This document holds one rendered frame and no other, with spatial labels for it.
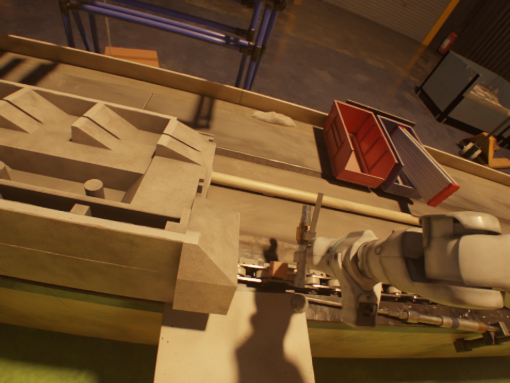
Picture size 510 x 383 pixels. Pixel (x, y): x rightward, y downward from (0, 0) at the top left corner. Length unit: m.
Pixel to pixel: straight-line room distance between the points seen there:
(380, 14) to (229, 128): 10.74
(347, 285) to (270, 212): 0.42
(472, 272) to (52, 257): 0.53
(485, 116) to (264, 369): 5.24
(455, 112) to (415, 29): 7.50
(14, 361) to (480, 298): 1.47
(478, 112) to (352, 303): 5.05
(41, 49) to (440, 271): 1.36
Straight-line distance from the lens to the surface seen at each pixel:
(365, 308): 0.39
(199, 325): 0.54
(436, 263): 0.28
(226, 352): 0.54
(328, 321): 0.67
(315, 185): 0.91
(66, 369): 1.39
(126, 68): 1.18
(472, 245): 0.27
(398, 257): 0.30
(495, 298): 0.28
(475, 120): 5.42
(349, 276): 0.39
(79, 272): 0.51
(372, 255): 0.35
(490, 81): 6.43
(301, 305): 0.59
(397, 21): 11.85
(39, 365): 1.43
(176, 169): 0.53
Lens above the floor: 1.33
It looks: 48 degrees down
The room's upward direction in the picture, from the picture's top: 24 degrees clockwise
